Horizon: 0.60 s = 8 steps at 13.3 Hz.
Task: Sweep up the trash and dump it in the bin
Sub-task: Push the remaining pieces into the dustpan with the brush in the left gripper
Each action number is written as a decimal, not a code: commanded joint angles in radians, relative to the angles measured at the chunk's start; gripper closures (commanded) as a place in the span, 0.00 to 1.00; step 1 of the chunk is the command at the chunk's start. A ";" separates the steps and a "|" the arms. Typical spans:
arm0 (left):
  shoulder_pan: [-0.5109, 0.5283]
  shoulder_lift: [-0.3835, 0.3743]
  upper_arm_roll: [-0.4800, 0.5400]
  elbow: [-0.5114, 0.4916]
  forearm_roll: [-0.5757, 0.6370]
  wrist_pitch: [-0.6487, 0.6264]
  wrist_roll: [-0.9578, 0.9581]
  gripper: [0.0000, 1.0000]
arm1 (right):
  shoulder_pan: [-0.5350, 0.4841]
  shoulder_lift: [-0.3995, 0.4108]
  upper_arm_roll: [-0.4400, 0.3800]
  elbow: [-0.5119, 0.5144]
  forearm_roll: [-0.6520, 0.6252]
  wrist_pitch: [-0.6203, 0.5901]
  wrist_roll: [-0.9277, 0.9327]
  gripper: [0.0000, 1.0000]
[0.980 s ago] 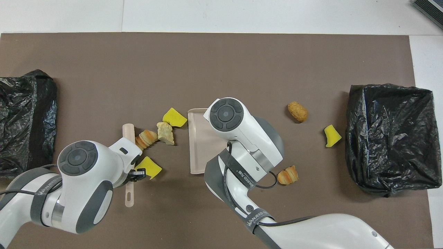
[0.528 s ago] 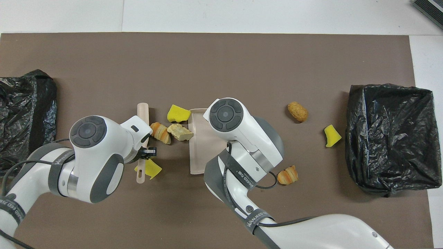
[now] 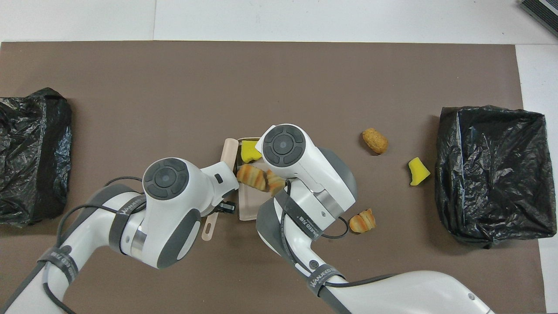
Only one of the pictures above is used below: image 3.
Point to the orange croissant bread piece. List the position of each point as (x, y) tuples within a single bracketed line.
[(362, 222)]

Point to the pale yellow crust piece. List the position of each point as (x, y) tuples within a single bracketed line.
[(275, 183)]

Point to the brown table mat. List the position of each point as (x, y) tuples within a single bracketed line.
[(130, 87)]

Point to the beige plastic dustpan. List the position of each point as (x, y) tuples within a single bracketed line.
[(250, 205)]

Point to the dark grey ribbed device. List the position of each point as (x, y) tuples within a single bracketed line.
[(545, 11)]

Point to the brown breaded nugget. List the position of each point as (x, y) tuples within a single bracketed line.
[(375, 141)]

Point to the black bag-lined trash bin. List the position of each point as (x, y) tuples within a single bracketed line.
[(30, 152), (492, 174)]

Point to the beige hand brush black bristles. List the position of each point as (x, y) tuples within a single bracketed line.
[(229, 152)]

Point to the yellow sponge piece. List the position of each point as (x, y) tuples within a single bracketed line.
[(250, 151), (417, 172)]

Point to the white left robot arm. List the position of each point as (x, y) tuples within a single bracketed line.
[(174, 209)]

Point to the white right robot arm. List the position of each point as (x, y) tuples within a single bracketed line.
[(314, 174)]

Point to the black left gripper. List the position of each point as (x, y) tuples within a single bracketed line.
[(227, 207)]

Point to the striped bread roll piece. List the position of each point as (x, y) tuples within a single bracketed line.
[(252, 177)]

